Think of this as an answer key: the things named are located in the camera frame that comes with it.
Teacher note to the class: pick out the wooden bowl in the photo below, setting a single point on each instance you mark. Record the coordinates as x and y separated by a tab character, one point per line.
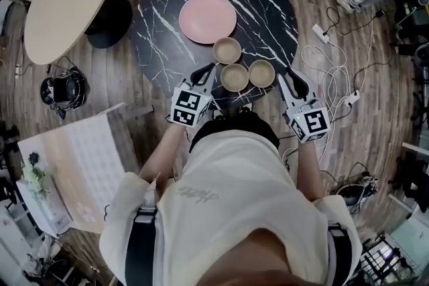
227	50
234	77
262	73

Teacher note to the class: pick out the person's right forearm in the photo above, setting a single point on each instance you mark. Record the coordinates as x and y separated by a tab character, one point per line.
308	170

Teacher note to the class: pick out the person's left forearm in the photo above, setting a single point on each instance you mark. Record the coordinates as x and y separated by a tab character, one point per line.
164	154

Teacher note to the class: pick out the person's white shirt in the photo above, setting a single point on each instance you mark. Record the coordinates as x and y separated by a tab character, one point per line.
234	194

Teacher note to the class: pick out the black marble round table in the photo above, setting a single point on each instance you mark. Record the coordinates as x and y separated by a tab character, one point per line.
161	37

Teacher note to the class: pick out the pink plate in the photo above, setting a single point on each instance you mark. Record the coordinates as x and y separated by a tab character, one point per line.
207	18

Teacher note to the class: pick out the white side table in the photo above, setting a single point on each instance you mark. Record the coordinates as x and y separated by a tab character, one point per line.
33	204

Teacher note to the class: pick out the white flowers with green leaves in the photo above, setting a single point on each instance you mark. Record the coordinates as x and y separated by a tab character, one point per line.
35	174

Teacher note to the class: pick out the white-legged table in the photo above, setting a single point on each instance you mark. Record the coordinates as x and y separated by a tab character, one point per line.
140	108

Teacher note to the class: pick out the white power strip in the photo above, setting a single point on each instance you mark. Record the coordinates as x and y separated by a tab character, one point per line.
18	70
352	97
321	33

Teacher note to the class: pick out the beige round table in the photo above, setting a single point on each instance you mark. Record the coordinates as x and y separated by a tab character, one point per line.
67	10

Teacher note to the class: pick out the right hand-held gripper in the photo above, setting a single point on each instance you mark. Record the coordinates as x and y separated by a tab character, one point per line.
310	124

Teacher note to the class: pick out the person's black trousers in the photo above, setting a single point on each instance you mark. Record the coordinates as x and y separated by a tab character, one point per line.
234	125

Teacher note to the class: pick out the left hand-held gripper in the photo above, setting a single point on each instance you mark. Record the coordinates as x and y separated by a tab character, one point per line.
187	107

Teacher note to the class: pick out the black equipment bag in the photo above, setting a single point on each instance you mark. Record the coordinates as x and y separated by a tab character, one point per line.
63	88

